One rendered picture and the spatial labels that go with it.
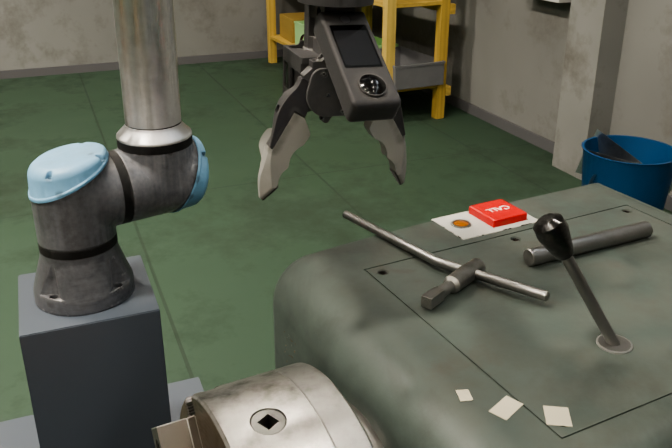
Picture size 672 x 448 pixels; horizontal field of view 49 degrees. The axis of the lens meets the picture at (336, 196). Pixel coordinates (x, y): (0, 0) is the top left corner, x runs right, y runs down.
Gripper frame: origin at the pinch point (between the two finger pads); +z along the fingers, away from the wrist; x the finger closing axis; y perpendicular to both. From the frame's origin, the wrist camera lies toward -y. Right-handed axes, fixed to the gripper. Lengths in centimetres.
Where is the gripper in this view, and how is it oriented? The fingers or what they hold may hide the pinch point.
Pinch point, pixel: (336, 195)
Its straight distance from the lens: 74.2
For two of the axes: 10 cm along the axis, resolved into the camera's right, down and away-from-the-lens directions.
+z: -0.4, 9.2, 3.9
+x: -9.4, 1.1, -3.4
